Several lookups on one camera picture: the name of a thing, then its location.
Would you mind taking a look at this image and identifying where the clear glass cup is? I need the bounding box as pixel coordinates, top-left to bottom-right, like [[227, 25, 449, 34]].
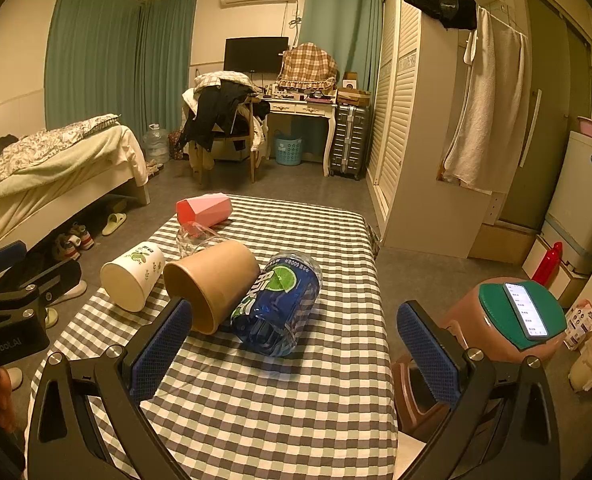
[[175, 221, 227, 258]]

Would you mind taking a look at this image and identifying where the white printed paper cup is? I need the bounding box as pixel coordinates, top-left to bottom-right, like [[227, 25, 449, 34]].
[[100, 242, 166, 312]]

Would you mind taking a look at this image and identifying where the brown paper cup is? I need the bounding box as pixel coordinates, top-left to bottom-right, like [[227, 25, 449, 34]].
[[163, 240, 260, 335]]

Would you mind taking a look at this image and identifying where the pink faceted cup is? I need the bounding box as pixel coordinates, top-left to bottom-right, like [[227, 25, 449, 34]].
[[175, 193, 233, 228]]

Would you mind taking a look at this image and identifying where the sneaker pair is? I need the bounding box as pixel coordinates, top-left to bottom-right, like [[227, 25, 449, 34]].
[[52, 223, 95, 261]]

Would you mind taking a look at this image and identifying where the brown plastic stool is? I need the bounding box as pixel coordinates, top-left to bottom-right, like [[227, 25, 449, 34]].
[[392, 278, 564, 440]]

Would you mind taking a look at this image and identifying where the bed with floral bedding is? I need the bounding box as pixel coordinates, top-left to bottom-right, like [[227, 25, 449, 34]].
[[0, 114, 148, 241]]

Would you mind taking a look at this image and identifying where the white plastic bag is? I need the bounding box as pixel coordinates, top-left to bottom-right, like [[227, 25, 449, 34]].
[[568, 338, 592, 392]]

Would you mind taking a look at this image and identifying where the white slipper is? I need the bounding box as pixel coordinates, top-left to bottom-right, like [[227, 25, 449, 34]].
[[102, 212, 127, 236]]

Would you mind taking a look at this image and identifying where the milk carton box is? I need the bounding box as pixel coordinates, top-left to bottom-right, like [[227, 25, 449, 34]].
[[564, 299, 592, 351]]

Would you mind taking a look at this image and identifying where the red thermos bottle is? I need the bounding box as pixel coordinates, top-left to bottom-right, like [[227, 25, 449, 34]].
[[532, 242, 564, 287]]

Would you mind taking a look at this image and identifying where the checkered tablecloth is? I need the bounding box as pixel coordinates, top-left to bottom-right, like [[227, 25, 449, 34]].
[[25, 193, 400, 480]]

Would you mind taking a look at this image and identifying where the large water jug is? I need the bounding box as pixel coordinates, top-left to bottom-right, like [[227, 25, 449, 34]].
[[144, 124, 169, 165]]

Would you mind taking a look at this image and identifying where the blue soda bottle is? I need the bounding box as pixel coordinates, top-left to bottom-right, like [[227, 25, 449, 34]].
[[230, 252, 323, 358]]

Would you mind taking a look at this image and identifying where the white small fridge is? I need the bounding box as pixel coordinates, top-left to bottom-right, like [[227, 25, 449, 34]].
[[542, 132, 592, 275]]

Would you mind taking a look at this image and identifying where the teal left curtain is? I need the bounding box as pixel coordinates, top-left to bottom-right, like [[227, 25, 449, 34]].
[[43, 0, 197, 136]]

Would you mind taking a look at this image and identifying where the teal curtain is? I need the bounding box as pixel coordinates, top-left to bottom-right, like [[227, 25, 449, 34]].
[[299, 0, 384, 93], [43, 0, 197, 136]]

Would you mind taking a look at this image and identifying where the wooden chair with clothes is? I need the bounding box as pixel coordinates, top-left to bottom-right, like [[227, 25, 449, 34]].
[[175, 70, 271, 179]]

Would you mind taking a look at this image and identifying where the white hanging towel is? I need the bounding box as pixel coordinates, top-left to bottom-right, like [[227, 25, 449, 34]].
[[442, 8, 531, 194]]

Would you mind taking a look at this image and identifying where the blue laundry basket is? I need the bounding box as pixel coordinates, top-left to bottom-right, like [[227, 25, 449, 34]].
[[274, 133, 302, 166]]

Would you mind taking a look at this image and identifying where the silver black suitcase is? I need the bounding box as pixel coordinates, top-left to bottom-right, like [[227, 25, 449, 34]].
[[329, 104, 371, 179]]

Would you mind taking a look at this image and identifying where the white desk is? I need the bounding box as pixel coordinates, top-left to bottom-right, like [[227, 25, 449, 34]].
[[267, 98, 337, 177]]

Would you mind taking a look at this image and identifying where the black tv monitor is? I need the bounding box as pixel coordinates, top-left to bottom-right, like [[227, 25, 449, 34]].
[[223, 37, 288, 74]]

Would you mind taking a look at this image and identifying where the cardboard box on suitcase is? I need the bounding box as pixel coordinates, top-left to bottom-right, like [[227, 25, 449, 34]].
[[336, 72, 371, 107]]

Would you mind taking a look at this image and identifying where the plaid cloth bundle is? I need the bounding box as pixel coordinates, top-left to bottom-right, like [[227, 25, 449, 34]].
[[277, 42, 338, 92]]

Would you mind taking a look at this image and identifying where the white louvered wardrobe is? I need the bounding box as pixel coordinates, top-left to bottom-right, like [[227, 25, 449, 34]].
[[366, 0, 490, 258]]

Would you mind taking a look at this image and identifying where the black hanging garment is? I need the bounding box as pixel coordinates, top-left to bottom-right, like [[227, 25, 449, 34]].
[[404, 0, 478, 32]]

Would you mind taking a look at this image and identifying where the teal right curtain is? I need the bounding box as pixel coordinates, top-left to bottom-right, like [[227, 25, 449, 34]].
[[299, 0, 384, 93]]

